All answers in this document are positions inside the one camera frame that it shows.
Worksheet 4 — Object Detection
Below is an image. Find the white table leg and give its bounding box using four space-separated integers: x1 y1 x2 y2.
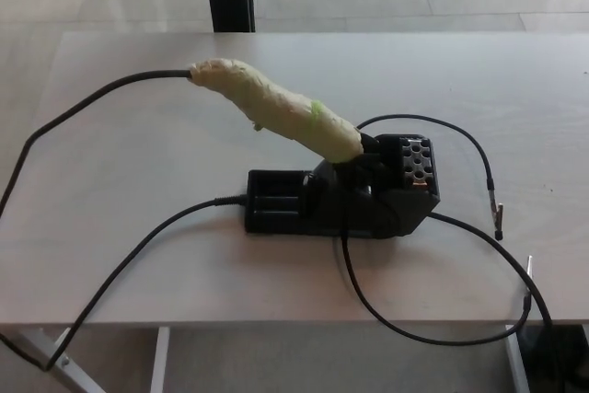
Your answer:
503 324 530 393
149 326 172 393

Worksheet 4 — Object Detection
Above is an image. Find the white diagonal table brace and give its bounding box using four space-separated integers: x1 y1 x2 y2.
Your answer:
0 324 114 393

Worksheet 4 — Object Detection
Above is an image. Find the black power cable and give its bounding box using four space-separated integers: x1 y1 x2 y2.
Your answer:
434 212 554 324

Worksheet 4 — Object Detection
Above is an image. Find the black soldering iron cable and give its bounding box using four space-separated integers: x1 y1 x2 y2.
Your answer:
0 68 248 372

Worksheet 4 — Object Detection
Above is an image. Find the black box under table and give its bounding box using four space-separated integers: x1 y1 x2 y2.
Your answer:
517 324 589 393

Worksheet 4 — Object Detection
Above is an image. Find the black soldering iron base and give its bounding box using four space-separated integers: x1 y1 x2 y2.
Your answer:
243 133 444 238

